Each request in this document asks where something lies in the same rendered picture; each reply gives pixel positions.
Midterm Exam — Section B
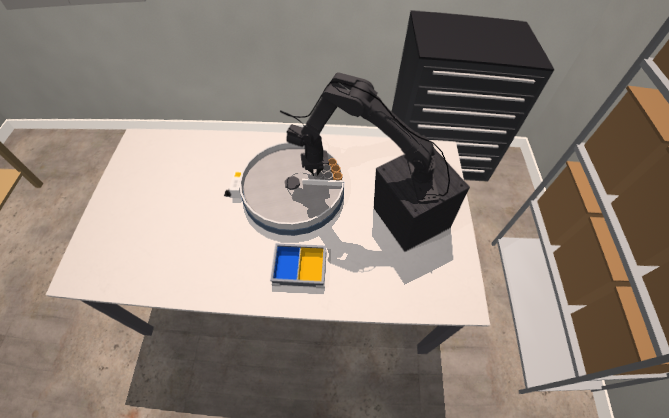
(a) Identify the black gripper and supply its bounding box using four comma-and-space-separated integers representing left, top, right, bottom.
301, 150, 329, 176

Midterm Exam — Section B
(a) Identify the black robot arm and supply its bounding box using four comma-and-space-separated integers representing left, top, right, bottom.
286, 73, 439, 203

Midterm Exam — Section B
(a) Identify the yellow bin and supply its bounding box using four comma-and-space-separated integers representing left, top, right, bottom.
298, 248, 323, 281

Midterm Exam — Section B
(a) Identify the blue bin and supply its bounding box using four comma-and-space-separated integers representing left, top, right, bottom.
273, 246, 300, 280

